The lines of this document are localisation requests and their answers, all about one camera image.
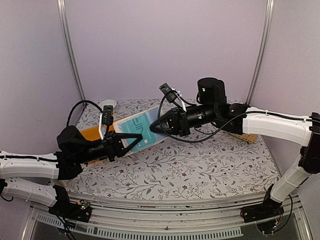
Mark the teal VIP credit card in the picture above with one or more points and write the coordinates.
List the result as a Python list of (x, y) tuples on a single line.
[(140, 124)]

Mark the left aluminium frame post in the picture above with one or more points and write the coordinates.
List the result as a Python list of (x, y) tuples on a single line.
[(62, 12)]

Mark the aluminium frame post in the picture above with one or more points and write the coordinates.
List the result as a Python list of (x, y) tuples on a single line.
[(62, 12), (261, 51)]

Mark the right aluminium frame post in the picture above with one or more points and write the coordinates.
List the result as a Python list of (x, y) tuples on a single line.
[(261, 51)]

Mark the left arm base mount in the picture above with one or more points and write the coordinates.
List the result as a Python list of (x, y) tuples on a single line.
[(72, 211)]

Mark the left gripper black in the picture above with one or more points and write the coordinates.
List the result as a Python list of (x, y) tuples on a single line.
[(114, 147)]

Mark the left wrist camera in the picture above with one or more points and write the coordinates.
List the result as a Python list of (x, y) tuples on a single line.
[(105, 121)]

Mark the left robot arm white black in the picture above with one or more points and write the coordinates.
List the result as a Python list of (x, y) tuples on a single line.
[(66, 164)]

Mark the front aluminium rail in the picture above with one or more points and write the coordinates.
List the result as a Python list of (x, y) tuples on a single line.
[(202, 219)]

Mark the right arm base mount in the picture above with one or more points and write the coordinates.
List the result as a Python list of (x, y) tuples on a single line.
[(261, 211)]

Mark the white ceramic bowl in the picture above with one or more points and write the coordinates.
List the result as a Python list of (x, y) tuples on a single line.
[(108, 102)]

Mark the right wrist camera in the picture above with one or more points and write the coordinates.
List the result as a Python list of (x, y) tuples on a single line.
[(173, 96)]

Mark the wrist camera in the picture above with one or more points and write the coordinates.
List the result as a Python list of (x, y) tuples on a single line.
[(105, 121), (173, 96)]

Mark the beige card holder wallet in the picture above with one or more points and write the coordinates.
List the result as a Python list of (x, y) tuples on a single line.
[(152, 114)]

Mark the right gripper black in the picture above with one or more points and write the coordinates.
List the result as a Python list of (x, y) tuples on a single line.
[(179, 121)]

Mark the woven bamboo tray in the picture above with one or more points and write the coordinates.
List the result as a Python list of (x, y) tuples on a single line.
[(250, 138)]

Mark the yellow left storage bin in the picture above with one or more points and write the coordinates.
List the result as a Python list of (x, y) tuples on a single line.
[(91, 133)]

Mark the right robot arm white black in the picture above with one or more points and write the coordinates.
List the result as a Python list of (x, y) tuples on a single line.
[(238, 118)]

